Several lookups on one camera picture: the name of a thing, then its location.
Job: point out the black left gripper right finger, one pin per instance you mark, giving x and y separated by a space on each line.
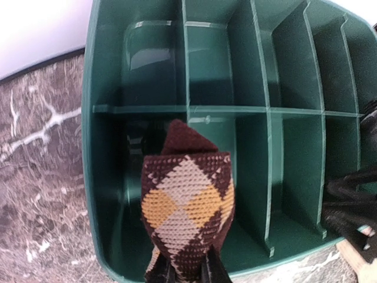
213 270

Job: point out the tan brown sock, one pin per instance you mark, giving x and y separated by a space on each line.
364 271

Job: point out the green compartment tray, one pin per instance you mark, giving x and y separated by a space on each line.
256 78

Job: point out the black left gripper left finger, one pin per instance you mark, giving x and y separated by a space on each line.
160 270

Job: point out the brown argyle sock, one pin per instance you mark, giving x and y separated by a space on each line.
187 199

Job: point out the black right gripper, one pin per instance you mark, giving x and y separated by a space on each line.
349 210

